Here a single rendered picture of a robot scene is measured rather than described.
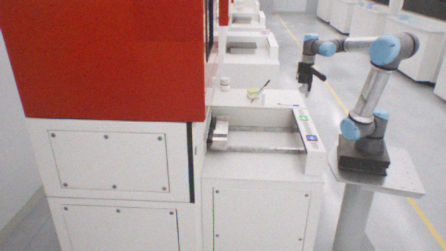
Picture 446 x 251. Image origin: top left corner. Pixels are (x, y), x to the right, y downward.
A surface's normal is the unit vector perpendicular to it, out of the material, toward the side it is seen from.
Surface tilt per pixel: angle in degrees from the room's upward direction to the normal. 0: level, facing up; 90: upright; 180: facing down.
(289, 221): 90
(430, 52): 90
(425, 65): 90
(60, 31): 90
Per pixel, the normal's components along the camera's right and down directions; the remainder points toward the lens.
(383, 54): -0.86, 0.13
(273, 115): -0.06, 0.44
